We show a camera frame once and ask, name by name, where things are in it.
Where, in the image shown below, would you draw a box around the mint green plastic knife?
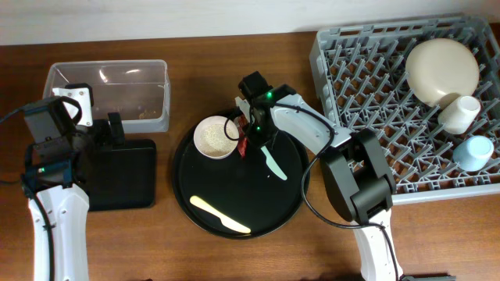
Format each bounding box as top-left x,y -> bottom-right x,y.
261,146 -> 288,180

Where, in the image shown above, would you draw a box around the grey dishwasher rack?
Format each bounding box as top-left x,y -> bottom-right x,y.
309,16 -> 499,205

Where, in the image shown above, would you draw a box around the clear plastic bin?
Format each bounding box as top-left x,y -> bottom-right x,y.
43,59 -> 170,133

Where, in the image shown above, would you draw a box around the round black tray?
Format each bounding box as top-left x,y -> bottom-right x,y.
172,130 -> 309,240

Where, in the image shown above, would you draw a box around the yellow plastic knife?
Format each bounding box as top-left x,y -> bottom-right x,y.
189,195 -> 252,234

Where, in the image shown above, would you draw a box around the white cup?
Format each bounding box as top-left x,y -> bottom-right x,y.
437,96 -> 481,134

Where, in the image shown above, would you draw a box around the black rectangular tray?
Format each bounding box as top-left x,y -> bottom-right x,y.
84,139 -> 156,212

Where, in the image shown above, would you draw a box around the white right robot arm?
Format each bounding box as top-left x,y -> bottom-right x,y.
236,94 -> 403,280

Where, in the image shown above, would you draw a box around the red sauce packet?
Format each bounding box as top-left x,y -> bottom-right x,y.
234,115 -> 248,158

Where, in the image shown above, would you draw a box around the large cream bowl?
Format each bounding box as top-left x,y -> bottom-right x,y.
405,38 -> 480,108

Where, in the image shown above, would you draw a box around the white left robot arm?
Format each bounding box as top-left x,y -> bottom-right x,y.
21,112 -> 125,280

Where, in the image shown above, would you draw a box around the light blue cup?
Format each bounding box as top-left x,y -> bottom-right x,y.
452,136 -> 494,172

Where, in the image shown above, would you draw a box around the pink bowl with grains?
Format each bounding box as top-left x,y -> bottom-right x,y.
193,116 -> 239,159

